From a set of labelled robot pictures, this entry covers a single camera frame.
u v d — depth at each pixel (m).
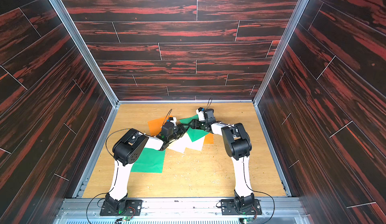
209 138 1.00
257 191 0.65
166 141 0.82
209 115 0.86
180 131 0.91
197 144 0.96
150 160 0.89
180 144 0.94
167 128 0.80
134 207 0.73
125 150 0.57
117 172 0.59
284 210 0.74
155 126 1.08
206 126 0.82
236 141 0.58
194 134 1.01
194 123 0.94
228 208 0.73
